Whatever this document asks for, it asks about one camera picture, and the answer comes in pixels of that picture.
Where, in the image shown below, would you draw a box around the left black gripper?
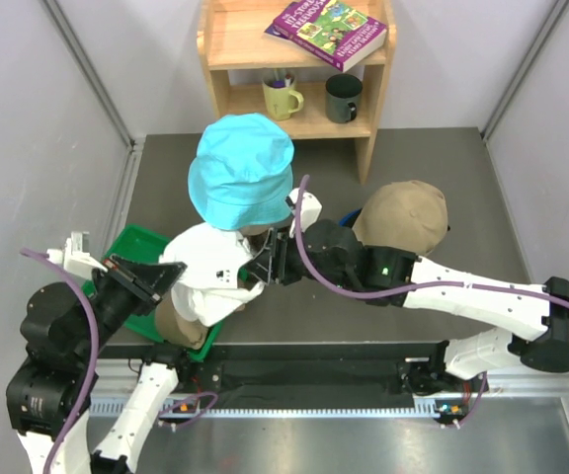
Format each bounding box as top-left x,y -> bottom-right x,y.
72,249 -> 187,359

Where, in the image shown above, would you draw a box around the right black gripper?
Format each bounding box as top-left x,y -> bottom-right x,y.
246,223 -> 354,292

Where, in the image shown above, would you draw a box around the white hat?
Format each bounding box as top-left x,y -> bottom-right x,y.
159,223 -> 265,327

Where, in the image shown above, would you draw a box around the cyan bucket hat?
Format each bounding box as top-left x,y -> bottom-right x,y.
188,113 -> 294,231

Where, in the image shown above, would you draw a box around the blue baseball cap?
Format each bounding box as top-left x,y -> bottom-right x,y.
339,209 -> 362,228

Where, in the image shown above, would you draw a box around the tan hat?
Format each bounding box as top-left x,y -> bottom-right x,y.
353,180 -> 449,256

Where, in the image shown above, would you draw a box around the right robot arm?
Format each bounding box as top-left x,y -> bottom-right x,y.
240,219 -> 569,391

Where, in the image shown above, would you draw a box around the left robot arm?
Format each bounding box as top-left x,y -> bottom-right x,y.
6,249 -> 193,473

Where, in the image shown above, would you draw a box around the cream mannequin head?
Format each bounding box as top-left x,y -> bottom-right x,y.
237,225 -> 274,255

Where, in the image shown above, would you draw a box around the green plastic tray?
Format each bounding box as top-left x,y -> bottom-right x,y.
105,224 -> 223,362

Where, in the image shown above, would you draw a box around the brown hat in tray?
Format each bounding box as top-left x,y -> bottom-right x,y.
154,298 -> 208,350

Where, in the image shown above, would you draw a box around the yellow-green mug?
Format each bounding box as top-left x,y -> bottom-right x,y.
262,75 -> 305,120

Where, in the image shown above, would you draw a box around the pens in mug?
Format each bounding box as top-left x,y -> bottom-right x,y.
264,68 -> 294,89

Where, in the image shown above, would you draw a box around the dark green mug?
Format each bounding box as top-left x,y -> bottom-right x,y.
325,73 -> 363,123

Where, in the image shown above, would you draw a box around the wooden shelf unit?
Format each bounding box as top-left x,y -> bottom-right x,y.
197,1 -> 397,183

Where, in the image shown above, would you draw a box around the purple children's book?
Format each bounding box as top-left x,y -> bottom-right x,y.
271,0 -> 388,72

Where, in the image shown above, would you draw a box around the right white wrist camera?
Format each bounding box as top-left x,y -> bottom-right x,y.
286,188 -> 322,238

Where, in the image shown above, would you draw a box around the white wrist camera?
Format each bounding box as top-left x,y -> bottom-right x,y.
286,188 -> 322,238
46,231 -> 107,279

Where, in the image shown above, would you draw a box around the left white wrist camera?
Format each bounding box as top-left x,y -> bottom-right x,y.
46,231 -> 107,279

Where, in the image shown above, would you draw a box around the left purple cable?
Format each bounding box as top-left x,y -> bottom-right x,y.
20,246 -> 101,474

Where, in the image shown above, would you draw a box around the purple cable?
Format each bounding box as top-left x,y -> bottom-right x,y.
20,246 -> 101,474
293,174 -> 569,366

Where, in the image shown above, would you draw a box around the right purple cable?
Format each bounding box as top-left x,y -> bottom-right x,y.
293,174 -> 569,366

